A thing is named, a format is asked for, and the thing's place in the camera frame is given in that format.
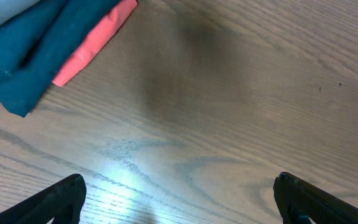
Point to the folded dark blue garment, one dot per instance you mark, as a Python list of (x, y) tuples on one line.
[(36, 43)]

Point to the folded red garment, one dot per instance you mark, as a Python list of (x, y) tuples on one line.
[(95, 40)]

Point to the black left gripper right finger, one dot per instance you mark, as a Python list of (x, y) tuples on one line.
[(301, 202)]

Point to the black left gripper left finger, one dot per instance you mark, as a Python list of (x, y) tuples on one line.
[(60, 203)]

